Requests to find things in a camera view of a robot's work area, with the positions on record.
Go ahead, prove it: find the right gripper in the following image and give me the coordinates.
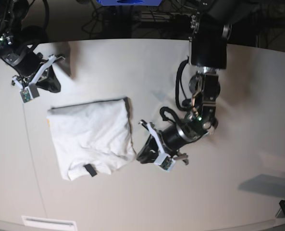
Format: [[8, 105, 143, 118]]
[[2, 52, 61, 93]]

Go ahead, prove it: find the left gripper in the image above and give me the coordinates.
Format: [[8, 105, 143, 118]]
[[136, 106, 219, 165]]

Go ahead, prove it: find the white printed T-shirt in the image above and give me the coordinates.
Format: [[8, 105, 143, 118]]
[[46, 97, 136, 181]]

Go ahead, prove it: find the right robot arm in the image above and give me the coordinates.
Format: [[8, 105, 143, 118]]
[[0, 0, 65, 93]]

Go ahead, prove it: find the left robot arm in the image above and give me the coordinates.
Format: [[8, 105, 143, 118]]
[[137, 0, 259, 169]]

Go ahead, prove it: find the black power strip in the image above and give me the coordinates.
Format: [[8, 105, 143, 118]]
[[133, 12, 193, 24]]

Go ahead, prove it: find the white paper label sheet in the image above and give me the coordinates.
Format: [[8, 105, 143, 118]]
[[22, 216, 78, 231]]

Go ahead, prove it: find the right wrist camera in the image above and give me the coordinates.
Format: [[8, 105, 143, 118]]
[[20, 85, 39, 103]]

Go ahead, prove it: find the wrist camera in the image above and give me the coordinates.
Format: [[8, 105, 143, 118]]
[[20, 85, 39, 103], [154, 154, 183, 172]]

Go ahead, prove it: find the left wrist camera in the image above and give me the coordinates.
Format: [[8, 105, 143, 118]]
[[154, 154, 183, 172]]

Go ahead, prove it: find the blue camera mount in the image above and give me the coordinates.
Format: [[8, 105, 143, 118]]
[[97, 0, 162, 6]]

